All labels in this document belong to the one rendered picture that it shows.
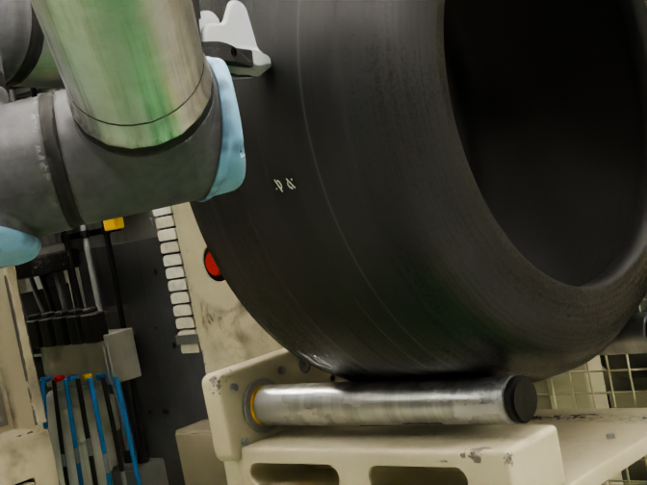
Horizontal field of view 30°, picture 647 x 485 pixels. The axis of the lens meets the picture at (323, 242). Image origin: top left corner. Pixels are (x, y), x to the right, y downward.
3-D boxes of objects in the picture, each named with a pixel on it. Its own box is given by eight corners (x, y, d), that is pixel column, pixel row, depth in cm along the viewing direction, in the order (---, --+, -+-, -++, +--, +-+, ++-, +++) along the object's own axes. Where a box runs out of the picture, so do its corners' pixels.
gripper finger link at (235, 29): (287, 2, 103) (206, -10, 96) (295, 70, 103) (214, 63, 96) (261, 11, 105) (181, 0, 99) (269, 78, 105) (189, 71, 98)
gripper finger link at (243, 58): (264, 45, 99) (182, 37, 92) (266, 63, 99) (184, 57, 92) (224, 57, 102) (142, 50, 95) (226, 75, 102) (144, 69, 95)
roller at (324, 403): (278, 393, 136) (269, 431, 135) (250, 379, 133) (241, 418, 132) (542, 384, 113) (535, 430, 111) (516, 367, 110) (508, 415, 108)
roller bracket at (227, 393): (216, 464, 132) (197, 376, 131) (430, 373, 161) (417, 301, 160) (236, 464, 129) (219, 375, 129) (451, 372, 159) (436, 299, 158)
